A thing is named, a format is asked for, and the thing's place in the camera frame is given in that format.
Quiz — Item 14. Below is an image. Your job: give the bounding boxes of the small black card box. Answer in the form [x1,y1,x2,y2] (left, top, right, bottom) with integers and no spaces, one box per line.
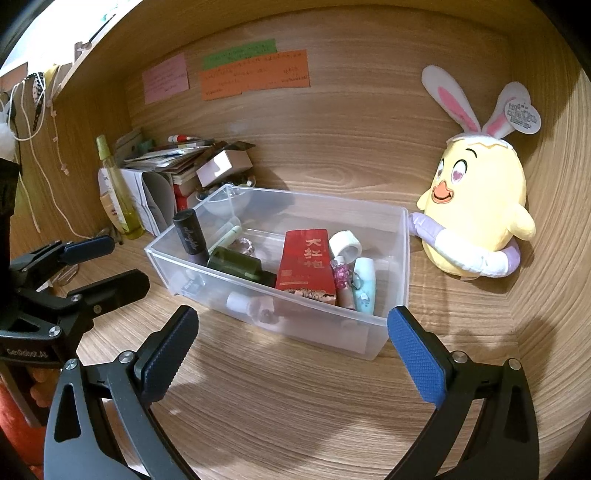
[172,209,208,266]

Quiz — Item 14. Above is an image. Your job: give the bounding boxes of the red paper packet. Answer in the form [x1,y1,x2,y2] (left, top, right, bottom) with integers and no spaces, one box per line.
[276,228,337,305]

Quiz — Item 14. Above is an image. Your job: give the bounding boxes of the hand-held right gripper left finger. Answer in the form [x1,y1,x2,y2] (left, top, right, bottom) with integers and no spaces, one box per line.
[44,305,200,480]

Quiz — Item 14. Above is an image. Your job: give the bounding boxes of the yellow green spray bottle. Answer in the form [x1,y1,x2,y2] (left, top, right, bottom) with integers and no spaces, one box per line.
[95,135,145,240]

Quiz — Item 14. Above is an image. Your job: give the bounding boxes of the small white bottle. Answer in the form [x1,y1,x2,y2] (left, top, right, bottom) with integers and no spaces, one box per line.
[226,292,278,324]

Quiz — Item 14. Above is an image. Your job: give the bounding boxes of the dark green glass bottle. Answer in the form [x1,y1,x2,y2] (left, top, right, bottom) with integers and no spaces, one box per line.
[206,246,278,284]

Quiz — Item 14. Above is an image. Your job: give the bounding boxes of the white tape roll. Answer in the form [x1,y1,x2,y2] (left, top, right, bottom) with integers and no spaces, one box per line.
[329,231,362,260]

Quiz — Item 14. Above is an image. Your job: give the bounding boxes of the pink paper note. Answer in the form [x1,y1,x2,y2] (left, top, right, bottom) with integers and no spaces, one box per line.
[142,52,190,104]

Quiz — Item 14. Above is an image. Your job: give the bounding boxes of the orange paper note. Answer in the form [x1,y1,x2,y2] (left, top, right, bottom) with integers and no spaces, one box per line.
[200,49,311,101]

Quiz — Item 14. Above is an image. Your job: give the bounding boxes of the light green tube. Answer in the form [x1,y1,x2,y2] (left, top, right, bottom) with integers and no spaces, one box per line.
[208,224,243,254]

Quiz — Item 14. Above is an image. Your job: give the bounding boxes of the yellow chick plush toy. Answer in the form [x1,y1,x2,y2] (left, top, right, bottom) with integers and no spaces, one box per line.
[407,65,542,280]

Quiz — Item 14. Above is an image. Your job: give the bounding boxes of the green paper note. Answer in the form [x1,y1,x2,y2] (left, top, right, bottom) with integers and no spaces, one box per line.
[202,39,278,70]

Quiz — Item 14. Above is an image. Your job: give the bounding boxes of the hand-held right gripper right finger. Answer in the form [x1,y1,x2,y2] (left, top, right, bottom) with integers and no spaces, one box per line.
[387,305,540,480]

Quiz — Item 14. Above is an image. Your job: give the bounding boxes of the stack of books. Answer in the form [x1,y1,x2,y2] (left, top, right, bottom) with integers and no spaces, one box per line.
[117,131,222,174]

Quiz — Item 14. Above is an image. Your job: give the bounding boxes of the cream squeeze tube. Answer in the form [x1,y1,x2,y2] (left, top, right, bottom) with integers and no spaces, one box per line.
[98,168,123,234]

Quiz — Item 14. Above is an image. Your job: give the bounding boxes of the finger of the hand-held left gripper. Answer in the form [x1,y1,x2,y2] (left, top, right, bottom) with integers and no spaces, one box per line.
[9,235,116,289]
[28,270,151,344]

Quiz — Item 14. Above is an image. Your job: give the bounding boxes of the white bowl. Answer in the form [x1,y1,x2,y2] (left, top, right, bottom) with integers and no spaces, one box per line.
[196,187,252,217]

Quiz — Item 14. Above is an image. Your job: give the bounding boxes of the pink braided cord keychain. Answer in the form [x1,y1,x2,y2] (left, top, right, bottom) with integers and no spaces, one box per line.
[330,259,354,289]

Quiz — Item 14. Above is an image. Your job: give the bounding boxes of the red books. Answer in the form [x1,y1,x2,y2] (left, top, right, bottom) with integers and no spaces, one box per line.
[173,182,199,213]

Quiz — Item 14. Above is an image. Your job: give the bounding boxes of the white cardboard box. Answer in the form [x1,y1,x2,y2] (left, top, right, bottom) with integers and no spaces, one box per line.
[196,150,254,188]

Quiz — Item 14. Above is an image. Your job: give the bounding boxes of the small teal bottle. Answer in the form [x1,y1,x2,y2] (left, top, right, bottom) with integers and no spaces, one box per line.
[352,257,377,315]

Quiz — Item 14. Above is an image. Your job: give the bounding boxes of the clear plastic storage box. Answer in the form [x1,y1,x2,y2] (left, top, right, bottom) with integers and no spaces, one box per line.
[144,185,411,361]

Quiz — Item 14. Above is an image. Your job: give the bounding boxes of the hanging white cords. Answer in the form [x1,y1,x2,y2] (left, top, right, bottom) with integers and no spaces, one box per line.
[0,69,100,241]

